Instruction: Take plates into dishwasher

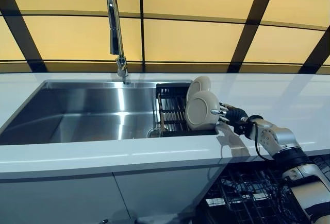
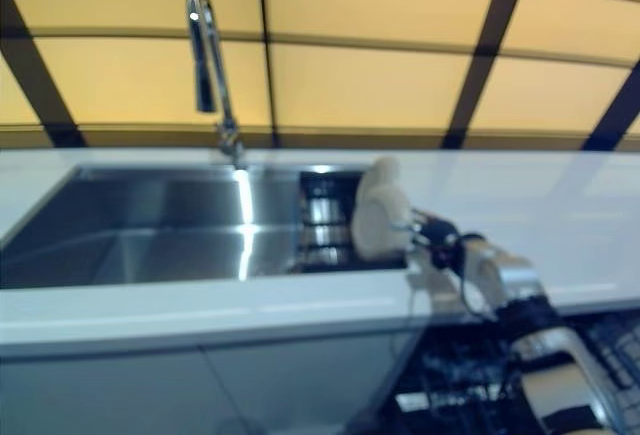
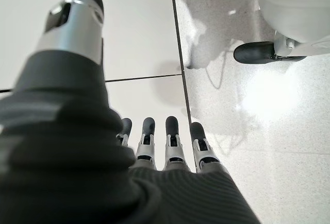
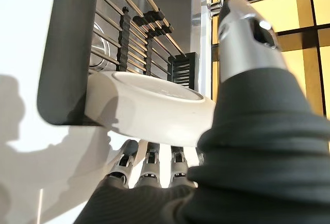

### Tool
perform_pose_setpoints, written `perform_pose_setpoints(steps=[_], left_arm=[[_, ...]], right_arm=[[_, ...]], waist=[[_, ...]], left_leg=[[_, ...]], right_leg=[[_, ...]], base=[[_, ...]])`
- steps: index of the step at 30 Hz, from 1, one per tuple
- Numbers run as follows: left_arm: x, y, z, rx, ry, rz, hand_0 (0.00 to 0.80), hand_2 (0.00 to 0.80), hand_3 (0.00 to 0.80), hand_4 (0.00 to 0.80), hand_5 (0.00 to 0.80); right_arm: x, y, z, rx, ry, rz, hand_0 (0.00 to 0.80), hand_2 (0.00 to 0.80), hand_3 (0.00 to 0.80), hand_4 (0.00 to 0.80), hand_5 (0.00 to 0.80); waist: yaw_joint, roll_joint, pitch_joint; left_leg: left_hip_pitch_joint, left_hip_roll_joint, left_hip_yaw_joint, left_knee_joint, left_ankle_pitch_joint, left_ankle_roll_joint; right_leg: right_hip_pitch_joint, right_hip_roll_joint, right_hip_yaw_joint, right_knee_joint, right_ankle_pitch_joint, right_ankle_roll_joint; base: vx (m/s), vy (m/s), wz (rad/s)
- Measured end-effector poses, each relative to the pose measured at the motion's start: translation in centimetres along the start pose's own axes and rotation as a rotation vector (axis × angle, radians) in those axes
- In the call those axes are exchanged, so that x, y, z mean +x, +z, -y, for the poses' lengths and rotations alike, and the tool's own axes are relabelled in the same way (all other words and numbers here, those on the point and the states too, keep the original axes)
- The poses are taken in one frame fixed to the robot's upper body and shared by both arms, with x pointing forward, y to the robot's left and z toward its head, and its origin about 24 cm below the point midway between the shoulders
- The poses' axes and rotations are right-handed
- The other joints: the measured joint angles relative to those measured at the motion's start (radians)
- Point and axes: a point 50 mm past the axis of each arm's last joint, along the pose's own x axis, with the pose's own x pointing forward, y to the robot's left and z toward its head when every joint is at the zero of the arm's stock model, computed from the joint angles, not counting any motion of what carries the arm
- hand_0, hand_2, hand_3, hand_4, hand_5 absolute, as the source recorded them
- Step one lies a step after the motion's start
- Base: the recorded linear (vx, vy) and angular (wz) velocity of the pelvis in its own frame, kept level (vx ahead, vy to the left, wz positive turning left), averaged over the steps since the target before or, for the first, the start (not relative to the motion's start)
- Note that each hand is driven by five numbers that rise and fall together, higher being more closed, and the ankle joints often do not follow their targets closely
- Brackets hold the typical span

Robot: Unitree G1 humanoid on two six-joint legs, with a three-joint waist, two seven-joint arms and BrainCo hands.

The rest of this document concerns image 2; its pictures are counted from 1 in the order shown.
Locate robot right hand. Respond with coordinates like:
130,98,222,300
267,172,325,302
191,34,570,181
399,208,462,254

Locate large cream round plate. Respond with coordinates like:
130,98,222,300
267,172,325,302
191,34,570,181
351,183,414,260

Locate black dish drying rack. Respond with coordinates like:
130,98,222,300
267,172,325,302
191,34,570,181
298,164,412,275

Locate narrow white cabinet door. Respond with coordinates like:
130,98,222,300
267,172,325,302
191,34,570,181
199,327,424,435

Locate chrome gooseneck kitchen faucet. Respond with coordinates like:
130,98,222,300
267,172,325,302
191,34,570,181
185,0,248,170

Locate stainless steel sink basin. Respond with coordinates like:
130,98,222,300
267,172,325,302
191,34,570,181
0,164,307,290

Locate wide white cabinet door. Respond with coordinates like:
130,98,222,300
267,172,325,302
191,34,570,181
0,342,251,435

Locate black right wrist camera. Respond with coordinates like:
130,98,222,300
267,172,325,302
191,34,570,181
431,241,467,272

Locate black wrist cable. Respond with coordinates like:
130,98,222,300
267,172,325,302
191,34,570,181
456,253,502,322

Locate dishwasher upper wire rack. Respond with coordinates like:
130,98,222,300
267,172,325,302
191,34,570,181
583,313,640,432

